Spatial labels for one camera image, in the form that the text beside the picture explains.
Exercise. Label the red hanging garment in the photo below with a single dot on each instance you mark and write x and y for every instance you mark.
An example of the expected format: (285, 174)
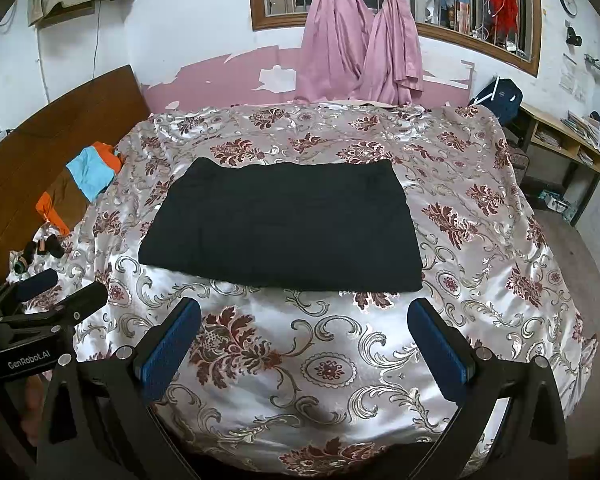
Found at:
(502, 0)

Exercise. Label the round wall clock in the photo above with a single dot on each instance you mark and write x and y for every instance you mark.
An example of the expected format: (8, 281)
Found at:
(569, 3)

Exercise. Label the stack of books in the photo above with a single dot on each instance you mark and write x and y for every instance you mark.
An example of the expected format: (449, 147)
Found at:
(585, 127)

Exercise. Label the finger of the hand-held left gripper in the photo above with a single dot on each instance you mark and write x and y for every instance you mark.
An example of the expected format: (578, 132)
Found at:
(40, 281)
(80, 300)

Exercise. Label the black wall-mounted object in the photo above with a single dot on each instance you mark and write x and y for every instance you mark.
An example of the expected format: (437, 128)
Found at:
(573, 36)

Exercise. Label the cardboard box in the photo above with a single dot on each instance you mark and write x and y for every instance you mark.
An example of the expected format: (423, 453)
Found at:
(281, 2)

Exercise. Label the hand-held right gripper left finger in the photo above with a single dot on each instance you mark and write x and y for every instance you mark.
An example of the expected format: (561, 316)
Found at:
(172, 350)

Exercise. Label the small dark object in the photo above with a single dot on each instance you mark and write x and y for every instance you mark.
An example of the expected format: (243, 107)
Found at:
(55, 247)
(31, 251)

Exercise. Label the light wooden shelf desk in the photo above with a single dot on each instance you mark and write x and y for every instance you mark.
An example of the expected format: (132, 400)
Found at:
(555, 127)

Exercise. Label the teal white box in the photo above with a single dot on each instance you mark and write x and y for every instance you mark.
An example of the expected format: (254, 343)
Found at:
(555, 202)

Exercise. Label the brown wooden headboard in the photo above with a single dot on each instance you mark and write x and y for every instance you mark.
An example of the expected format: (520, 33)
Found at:
(55, 125)

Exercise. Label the orange blue brown pillow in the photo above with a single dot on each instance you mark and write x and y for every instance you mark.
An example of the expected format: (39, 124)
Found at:
(87, 170)

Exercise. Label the white wall paper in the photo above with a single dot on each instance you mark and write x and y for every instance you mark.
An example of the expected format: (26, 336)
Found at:
(566, 77)

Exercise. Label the pink curtain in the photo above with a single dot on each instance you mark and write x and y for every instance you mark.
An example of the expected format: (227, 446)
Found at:
(397, 40)
(330, 35)

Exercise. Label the black jacket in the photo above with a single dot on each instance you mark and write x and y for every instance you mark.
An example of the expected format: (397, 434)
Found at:
(280, 225)

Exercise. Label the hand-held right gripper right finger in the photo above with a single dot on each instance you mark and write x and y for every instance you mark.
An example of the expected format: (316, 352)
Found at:
(440, 350)

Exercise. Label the small teal round object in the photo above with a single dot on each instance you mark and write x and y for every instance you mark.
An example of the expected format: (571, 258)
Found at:
(18, 265)

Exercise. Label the floral satin bed cover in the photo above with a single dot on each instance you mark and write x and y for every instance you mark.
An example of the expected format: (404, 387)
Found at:
(330, 360)

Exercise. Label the dark blue backpack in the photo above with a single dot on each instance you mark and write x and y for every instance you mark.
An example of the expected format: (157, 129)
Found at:
(500, 97)

